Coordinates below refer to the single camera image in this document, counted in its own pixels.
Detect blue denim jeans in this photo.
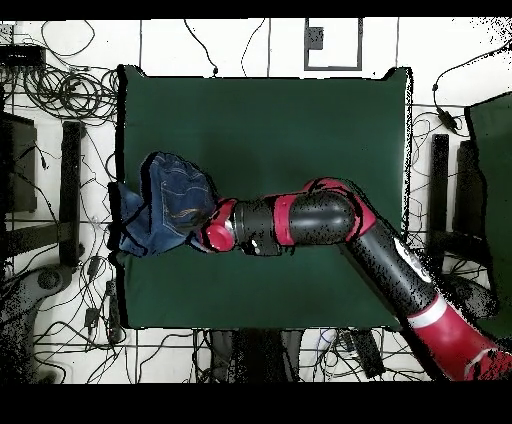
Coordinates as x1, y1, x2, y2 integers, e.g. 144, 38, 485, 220
107, 150, 220, 259

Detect black flat box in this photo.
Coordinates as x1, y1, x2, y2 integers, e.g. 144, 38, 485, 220
0, 44, 47, 69

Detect dark green table cloth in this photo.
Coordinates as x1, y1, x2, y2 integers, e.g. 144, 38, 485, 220
117, 63, 413, 333

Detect black stand bar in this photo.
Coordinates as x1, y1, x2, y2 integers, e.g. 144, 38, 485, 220
58, 120, 86, 268
455, 139, 487, 241
430, 133, 450, 237

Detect dark grey chair base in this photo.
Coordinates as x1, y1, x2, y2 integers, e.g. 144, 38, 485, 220
0, 263, 75, 383

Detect black power strip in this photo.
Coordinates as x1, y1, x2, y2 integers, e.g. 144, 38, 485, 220
349, 328, 386, 379

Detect large black case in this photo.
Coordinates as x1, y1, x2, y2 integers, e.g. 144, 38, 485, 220
0, 112, 38, 214

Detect black power adapter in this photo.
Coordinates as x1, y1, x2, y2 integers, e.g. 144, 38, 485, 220
436, 106, 459, 132

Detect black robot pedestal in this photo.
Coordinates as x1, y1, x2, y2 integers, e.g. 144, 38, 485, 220
207, 328, 303, 383

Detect black cable with plug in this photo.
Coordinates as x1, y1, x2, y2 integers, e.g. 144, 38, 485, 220
183, 18, 220, 78

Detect coil of black cables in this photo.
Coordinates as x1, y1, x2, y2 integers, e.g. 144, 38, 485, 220
21, 65, 121, 121

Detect grey rectangular frame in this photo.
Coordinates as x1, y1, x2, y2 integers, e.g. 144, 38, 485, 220
303, 17, 364, 72

